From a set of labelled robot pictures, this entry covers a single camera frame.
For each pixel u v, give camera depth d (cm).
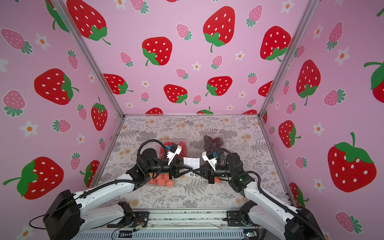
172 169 60
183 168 66
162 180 82
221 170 64
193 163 66
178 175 63
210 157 62
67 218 40
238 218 74
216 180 64
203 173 66
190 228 72
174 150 62
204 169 65
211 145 104
